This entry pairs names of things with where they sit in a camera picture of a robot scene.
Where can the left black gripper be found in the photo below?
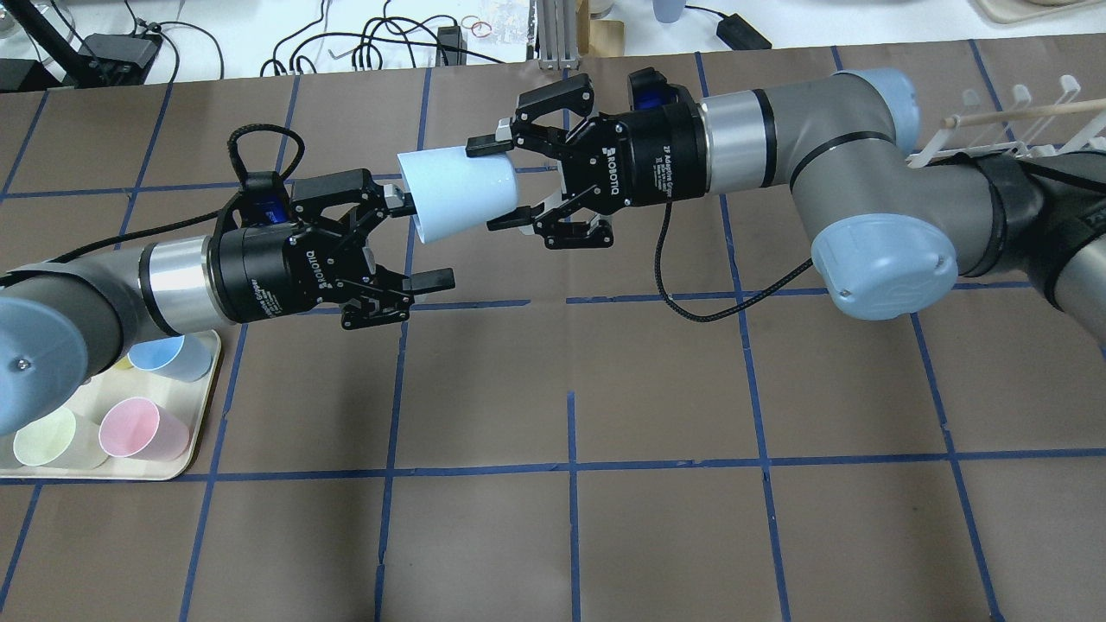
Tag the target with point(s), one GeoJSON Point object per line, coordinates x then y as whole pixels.
{"type": "Point", "coordinates": [259, 274]}

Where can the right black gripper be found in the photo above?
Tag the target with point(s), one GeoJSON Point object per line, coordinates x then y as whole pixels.
{"type": "Point", "coordinates": [661, 154]}

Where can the light blue plastic cup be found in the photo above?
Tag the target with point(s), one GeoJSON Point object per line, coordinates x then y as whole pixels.
{"type": "Point", "coordinates": [453, 192]}

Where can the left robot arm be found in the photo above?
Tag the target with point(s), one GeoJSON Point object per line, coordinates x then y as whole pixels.
{"type": "Point", "coordinates": [67, 320]}

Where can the pink plastic cup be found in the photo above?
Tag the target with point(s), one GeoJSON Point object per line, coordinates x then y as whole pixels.
{"type": "Point", "coordinates": [140, 429]}

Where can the pale green plastic cup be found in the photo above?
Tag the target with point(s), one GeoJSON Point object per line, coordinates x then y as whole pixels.
{"type": "Point", "coordinates": [62, 439]}

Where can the black power adapter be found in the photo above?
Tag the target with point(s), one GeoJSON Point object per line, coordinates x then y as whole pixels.
{"type": "Point", "coordinates": [740, 35]}

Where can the aluminium frame post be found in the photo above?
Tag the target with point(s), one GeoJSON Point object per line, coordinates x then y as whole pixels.
{"type": "Point", "coordinates": [556, 34]}

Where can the white wire cup rack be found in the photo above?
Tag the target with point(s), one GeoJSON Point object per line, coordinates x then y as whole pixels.
{"type": "Point", "coordinates": [1027, 130]}

